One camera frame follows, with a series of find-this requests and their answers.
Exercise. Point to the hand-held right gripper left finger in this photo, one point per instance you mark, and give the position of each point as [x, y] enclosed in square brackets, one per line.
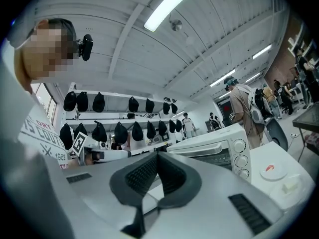
[129, 183]

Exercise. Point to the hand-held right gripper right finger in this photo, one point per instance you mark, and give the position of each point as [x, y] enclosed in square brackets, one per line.
[182, 183]

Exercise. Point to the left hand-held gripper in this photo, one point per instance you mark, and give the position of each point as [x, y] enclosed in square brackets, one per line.
[83, 153]

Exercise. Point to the white oven door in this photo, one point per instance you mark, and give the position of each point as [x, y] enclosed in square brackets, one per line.
[197, 148]

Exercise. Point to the person's left forearm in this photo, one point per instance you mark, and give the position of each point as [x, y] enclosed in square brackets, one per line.
[72, 163]

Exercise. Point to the white oven knob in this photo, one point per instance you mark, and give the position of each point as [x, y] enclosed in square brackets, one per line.
[241, 161]
[239, 146]
[243, 174]

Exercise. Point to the white toaster oven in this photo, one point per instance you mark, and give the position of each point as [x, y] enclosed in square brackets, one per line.
[224, 132]

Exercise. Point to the rows of black caps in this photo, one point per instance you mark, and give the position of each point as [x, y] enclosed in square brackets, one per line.
[120, 133]

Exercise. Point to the white curved display shelf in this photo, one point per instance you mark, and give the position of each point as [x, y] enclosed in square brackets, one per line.
[114, 101]

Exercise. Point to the white table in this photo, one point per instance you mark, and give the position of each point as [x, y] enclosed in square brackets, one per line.
[256, 153]

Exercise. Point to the person's white printed shirt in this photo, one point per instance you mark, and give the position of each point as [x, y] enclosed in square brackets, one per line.
[37, 138]

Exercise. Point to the red food piece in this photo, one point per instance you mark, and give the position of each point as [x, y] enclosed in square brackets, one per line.
[270, 168]

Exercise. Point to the glass window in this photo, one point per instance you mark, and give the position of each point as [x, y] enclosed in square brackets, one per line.
[45, 101]

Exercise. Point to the white plate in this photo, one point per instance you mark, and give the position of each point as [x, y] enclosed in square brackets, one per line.
[276, 195]
[280, 174]

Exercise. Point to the grey shell chair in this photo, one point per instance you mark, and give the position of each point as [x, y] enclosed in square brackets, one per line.
[276, 133]

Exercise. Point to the ceiling tube light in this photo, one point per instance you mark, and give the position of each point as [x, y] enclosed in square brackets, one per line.
[223, 77]
[261, 51]
[253, 77]
[169, 6]

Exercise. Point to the person's head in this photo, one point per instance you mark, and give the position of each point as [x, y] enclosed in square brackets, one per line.
[45, 58]

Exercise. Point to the white power strip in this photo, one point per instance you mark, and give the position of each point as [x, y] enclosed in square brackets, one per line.
[294, 135]

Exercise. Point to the round metal ceiling fixture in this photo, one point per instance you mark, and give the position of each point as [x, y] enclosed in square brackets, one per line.
[176, 25]

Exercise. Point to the black head-worn camera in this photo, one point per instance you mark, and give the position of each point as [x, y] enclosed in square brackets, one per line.
[86, 47]

